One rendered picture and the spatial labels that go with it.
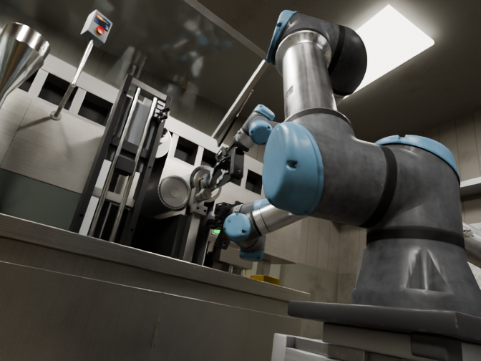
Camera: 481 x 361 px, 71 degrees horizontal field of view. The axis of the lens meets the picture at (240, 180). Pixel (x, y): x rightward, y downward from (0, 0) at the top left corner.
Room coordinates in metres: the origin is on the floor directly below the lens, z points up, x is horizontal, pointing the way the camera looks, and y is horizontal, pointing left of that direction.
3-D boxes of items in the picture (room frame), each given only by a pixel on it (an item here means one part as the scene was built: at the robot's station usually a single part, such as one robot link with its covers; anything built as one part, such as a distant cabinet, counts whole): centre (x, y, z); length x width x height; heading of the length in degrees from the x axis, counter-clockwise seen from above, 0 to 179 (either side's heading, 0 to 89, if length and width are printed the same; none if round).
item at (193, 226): (1.18, 0.14, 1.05); 0.06 x 0.05 x 0.31; 35
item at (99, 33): (0.95, 0.60, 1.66); 0.07 x 0.07 x 0.10; 51
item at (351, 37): (0.78, -0.19, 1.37); 0.49 x 0.11 x 0.12; 7
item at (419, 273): (0.43, -0.24, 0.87); 0.15 x 0.15 x 0.10
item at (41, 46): (0.91, 0.78, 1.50); 0.14 x 0.14 x 0.06
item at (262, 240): (1.03, -0.07, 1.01); 0.11 x 0.08 x 0.11; 158
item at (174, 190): (1.27, 0.30, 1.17); 0.26 x 0.12 x 0.12; 35
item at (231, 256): (1.47, 0.08, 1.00); 0.40 x 0.16 x 0.06; 35
